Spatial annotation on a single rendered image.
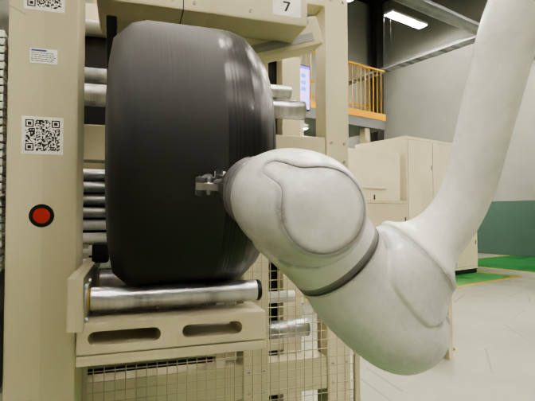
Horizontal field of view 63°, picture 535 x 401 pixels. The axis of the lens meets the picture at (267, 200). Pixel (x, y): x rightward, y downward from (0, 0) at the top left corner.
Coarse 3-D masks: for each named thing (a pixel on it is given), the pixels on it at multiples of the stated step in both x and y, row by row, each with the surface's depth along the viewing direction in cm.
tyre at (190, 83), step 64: (128, 64) 77; (192, 64) 79; (256, 64) 86; (128, 128) 73; (192, 128) 75; (256, 128) 79; (128, 192) 74; (192, 192) 76; (128, 256) 81; (192, 256) 83; (256, 256) 93
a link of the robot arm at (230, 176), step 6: (240, 162) 50; (246, 162) 48; (234, 168) 50; (240, 168) 48; (228, 174) 51; (234, 174) 48; (228, 180) 50; (228, 186) 48; (228, 192) 48; (228, 198) 48; (228, 204) 48; (228, 210) 50
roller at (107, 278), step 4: (100, 272) 110; (104, 272) 110; (108, 272) 110; (100, 276) 109; (104, 276) 109; (108, 276) 109; (112, 276) 110; (116, 276) 110; (100, 280) 109; (104, 280) 109; (108, 280) 109; (112, 280) 110; (116, 280) 110; (120, 280) 110; (100, 284) 109; (104, 284) 109; (108, 284) 110; (112, 284) 110; (116, 284) 110; (120, 284) 111; (124, 284) 111
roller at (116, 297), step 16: (96, 288) 84; (112, 288) 84; (128, 288) 85; (144, 288) 86; (160, 288) 87; (176, 288) 87; (192, 288) 88; (208, 288) 89; (224, 288) 90; (240, 288) 91; (256, 288) 92; (96, 304) 82; (112, 304) 83; (128, 304) 84; (144, 304) 85; (160, 304) 86; (176, 304) 88; (192, 304) 89
